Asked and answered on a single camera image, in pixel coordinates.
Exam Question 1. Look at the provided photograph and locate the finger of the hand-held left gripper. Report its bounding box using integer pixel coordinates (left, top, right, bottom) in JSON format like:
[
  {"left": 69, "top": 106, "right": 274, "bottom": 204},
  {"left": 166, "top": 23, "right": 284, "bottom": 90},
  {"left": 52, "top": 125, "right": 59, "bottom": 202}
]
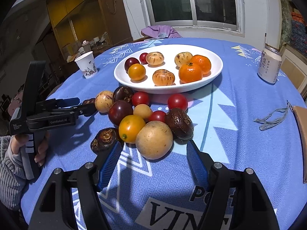
[
  {"left": 36, "top": 97, "right": 80, "bottom": 112},
  {"left": 47, "top": 104, "right": 97, "bottom": 120}
]

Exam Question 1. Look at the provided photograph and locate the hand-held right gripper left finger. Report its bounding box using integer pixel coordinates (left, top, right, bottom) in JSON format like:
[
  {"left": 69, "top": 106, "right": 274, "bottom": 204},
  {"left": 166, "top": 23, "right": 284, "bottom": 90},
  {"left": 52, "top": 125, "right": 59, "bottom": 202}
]
[{"left": 28, "top": 141, "right": 125, "bottom": 230}]

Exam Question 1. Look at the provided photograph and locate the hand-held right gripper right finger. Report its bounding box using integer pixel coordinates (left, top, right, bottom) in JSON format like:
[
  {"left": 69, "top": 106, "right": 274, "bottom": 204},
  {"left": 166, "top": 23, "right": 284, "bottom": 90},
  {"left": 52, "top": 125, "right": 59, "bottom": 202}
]
[{"left": 186, "top": 140, "right": 280, "bottom": 230}]

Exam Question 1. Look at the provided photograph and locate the beige striped pepino melon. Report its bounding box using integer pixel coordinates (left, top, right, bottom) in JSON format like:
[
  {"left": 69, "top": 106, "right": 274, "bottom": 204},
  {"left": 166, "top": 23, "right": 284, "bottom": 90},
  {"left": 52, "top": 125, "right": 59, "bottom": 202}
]
[
  {"left": 145, "top": 52, "right": 165, "bottom": 66},
  {"left": 94, "top": 90, "right": 114, "bottom": 113}
]

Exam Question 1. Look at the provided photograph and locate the dark red plum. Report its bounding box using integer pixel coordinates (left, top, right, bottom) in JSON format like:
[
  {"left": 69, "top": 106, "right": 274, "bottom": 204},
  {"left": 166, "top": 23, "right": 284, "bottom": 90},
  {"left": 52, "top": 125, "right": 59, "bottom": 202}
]
[
  {"left": 108, "top": 100, "right": 134, "bottom": 126},
  {"left": 124, "top": 57, "right": 140, "bottom": 73}
]

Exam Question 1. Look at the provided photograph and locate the yellow orange tomato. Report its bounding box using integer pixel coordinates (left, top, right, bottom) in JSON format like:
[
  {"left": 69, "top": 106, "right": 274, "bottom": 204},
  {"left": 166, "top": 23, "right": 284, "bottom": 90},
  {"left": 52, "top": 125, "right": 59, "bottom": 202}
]
[{"left": 118, "top": 115, "right": 146, "bottom": 144}]

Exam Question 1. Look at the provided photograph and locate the large plain beige melon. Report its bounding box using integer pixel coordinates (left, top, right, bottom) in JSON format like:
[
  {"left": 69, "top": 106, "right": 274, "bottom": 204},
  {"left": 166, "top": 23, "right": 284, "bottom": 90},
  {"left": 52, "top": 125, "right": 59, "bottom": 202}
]
[{"left": 135, "top": 121, "right": 173, "bottom": 160}]

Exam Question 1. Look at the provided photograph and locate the small pale yellow tomato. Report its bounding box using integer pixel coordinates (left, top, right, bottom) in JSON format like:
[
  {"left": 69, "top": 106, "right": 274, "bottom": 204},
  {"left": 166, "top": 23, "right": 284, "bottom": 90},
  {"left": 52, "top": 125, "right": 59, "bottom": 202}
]
[{"left": 133, "top": 104, "right": 153, "bottom": 120}]

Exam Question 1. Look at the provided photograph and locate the small orange tomato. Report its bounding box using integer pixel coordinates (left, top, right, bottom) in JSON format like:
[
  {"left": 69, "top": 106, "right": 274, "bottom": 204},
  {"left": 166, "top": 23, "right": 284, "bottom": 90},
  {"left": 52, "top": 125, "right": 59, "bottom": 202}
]
[{"left": 128, "top": 63, "right": 146, "bottom": 81}]

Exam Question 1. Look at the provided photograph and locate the white plate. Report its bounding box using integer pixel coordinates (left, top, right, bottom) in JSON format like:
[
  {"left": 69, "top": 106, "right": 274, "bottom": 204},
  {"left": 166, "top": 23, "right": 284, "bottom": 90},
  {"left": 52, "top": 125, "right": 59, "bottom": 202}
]
[{"left": 114, "top": 44, "right": 223, "bottom": 94}]

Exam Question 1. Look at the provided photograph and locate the orange striped pepino melon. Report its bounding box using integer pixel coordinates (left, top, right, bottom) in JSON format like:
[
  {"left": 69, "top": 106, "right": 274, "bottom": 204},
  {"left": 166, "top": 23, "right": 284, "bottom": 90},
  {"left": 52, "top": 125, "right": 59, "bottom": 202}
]
[{"left": 153, "top": 69, "right": 175, "bottom": 86}]

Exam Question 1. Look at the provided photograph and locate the orange mandarin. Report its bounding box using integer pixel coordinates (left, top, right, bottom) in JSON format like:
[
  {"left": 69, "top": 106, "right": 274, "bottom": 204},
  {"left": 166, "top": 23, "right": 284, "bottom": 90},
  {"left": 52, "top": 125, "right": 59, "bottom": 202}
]
[
  {"left": 179, "top": 62, "right": 203, "bottom": 83},
  {"left": 191, "top": 55, "right": 212, "bottom": 75}
]

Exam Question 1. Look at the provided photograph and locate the beige brown-spotted pepino melon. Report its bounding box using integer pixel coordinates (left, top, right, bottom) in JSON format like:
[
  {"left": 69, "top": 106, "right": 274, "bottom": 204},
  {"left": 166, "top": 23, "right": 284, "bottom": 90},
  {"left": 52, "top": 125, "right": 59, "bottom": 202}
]
[{"left": 174, "top": 52, "right": 193, "bottom": 67}]

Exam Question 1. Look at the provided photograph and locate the person's left hand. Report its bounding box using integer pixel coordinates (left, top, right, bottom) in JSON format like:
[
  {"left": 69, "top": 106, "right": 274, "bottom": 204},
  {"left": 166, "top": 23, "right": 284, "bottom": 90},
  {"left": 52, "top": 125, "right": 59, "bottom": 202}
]
[{"left": 10, "top": 132, "right": 50, "bottom": 166}]

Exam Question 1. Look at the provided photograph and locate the white paper cup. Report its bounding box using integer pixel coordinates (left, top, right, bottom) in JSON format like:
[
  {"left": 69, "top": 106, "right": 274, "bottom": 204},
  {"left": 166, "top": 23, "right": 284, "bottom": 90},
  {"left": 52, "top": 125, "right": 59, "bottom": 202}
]
[{"left": 74, "top": 51, "right": 98, "bottom": 79}]

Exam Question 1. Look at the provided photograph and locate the wooden glass cabinet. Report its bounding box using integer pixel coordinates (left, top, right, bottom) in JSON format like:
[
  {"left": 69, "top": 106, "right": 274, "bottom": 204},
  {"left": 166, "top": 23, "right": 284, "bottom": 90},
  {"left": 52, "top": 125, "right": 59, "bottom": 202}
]
[{"left": 45, "top": 0, "right": 133, "bottom": 60}]

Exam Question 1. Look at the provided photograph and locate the purple jacket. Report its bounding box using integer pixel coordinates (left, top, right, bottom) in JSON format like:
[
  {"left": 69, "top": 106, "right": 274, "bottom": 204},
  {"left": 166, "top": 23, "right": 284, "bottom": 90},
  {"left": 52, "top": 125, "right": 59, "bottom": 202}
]
[{"left": 141, "top": 25, "right": 181, "bottom": 39}]

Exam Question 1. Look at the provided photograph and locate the white drink can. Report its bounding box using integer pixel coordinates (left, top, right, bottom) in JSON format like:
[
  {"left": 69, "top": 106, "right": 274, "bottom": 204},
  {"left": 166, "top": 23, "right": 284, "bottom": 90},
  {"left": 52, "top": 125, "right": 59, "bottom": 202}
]
[{"left": 257, "top": 47, "right": 281, "bottom": 84}]

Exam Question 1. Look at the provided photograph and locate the sliding window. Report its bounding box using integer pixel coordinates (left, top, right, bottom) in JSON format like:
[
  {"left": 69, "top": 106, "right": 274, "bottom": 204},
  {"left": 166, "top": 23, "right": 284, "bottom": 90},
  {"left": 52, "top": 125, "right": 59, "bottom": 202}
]
[{"left": 137, "top": 0, "right": 245, "bottom": 33}]

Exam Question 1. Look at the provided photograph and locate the stack of blue patterned boxes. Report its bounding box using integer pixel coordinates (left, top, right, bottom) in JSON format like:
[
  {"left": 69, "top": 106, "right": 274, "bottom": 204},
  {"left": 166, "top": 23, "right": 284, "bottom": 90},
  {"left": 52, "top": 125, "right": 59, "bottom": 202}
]
[{"left": 290, "top": 20, "right": 307, "bottom": 51}]

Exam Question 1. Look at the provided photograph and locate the white board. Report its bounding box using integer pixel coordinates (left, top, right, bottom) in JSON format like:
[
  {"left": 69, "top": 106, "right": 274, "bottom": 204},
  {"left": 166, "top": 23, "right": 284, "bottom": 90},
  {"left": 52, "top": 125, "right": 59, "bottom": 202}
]
[{"left": 265, "top": 0, "right": 282, "bottom": 49}]

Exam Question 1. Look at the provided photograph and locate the stack of red patterned boxes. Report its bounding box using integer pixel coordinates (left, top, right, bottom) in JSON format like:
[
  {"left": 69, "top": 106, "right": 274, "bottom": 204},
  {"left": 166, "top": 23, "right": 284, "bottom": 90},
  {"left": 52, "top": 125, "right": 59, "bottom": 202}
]
[{"left": 291, "top": 10, "right": 307, "bottom": 22}]

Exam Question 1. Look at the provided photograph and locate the tan wallet with grey strap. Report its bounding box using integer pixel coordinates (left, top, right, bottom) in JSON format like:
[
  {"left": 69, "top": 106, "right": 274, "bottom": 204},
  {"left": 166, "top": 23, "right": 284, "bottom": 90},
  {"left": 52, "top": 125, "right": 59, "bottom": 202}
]
[{"left": 253, "top": 101, "right": 307, "bottom": 184}]

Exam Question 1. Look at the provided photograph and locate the light wooden picture frame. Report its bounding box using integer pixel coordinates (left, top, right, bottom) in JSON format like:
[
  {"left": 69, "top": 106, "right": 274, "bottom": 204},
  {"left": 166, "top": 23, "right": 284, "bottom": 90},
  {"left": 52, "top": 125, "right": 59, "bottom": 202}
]
[{"left": 279, "top": 45, "right": 307, "bottom": 96}]

